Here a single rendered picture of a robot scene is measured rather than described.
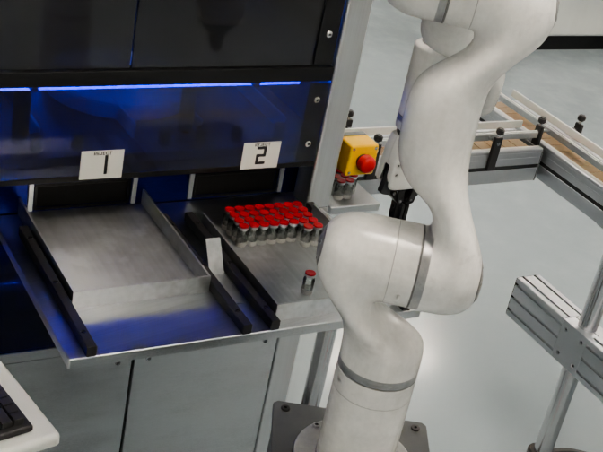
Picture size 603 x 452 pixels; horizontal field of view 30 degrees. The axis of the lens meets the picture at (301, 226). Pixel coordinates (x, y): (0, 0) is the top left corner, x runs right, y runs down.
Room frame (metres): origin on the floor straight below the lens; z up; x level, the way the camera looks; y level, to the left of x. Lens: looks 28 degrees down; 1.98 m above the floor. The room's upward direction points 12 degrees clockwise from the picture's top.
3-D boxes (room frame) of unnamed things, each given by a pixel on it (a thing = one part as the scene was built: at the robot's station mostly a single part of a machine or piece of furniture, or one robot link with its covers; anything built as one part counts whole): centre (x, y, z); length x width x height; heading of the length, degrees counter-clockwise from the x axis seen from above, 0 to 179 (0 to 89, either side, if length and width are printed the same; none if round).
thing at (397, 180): (1.80, -0.16, 1.21); 0.10 x 0.08 x 0.11; 125
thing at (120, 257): (1.83, 0.35, 0.90); 0.34 x 0.26 x 0.04; 34
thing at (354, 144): (2.25, -0.08, 1.00); 0.08 x 0.07 x 0.07; 34
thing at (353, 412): (1.39, -0.15, 0.95); 0.19 x 0.19 x 0.18
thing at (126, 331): (1.86, 0.16, 0.87); 0.70 x 0.48 x 0.02; 124
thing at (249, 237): (2.00, 0.05, 0.90); 0.18 x 0.02 x 0.05; 123
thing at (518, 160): (2.53, -0.24, 0.92); 0.69 x 0.16 x 0.16; 124
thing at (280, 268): (1.92, 0.00, 0.90); 0.34 x 0.26 x 0.04; 33
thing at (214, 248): (1.80, 0.12, 0.91); 0.14 x 0.03 x 0.06; 33
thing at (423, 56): (1.80, -0.17, 1.35); 0.09 x 0.08 x 0.13; 88
